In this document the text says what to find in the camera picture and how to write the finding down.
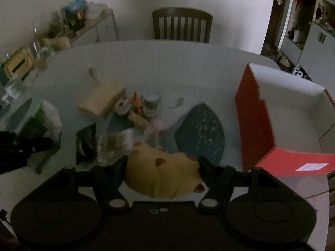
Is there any brown biscuit pack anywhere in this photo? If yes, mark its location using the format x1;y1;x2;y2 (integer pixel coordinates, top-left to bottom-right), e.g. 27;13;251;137
128;111;149;132

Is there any red white cardboard box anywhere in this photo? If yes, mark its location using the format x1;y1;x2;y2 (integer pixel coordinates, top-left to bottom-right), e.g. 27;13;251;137
235;63;334;177

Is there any grey wall cabinet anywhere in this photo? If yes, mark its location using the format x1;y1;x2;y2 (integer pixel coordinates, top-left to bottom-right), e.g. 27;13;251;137
280;0;334;93

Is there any white green plastic bag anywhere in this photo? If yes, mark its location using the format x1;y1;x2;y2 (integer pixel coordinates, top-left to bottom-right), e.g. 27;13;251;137
33;100;62;142

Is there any round face plush doll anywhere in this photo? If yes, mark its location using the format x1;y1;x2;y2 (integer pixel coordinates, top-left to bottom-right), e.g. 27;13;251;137
114;97;133;116

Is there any dark wooden chair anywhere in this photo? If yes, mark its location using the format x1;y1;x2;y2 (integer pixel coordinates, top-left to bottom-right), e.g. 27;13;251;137
152;7;213;44

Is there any black snack packet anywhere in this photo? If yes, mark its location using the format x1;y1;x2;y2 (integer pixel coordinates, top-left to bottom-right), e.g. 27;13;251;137
76;123;97;165

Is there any dark green patterned mat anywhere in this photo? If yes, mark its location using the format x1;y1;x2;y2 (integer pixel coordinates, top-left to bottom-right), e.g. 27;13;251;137
174;103;225;165

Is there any cotton swab pack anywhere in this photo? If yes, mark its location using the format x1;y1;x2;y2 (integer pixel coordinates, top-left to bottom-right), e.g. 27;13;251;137
97;129;134;165

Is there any white side cabinet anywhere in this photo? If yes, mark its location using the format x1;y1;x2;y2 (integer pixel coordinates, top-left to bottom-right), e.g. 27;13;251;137
69;9;118;47

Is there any yellow plush toy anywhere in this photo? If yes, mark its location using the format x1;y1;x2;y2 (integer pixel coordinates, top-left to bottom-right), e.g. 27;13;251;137
125;142;205;199

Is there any yellow tissue box holder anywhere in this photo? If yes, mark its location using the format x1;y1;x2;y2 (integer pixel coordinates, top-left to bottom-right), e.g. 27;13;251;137
4;47;33;79

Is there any tan tissue pack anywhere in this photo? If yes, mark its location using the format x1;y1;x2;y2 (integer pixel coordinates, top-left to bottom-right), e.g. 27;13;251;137
78;82;126;118

